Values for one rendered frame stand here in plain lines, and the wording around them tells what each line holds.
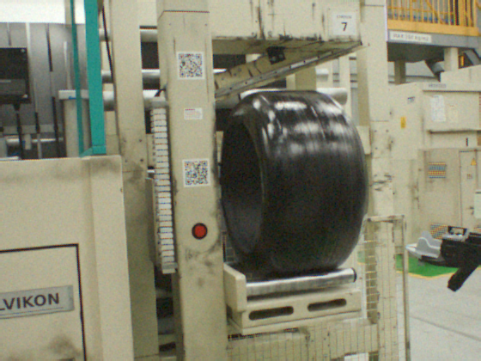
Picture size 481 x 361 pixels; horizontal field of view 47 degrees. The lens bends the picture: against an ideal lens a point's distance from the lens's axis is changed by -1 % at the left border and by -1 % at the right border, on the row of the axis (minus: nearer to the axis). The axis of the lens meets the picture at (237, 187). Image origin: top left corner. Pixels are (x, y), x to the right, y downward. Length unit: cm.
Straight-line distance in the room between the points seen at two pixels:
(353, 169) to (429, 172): 484
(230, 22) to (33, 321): 130
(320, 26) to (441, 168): 434
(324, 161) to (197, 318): 55
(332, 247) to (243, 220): 47
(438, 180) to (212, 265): 485
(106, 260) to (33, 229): 11
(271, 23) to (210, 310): 95
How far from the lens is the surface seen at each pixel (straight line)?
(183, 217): 152
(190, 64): 155
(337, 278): 162
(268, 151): 144
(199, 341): 160
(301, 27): 197
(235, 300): 149
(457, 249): 148
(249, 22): 190
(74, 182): 80
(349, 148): 149
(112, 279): 82
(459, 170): 609
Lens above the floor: 125
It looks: 3 degrees down
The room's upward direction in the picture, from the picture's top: 3 degrees counter-clockwise
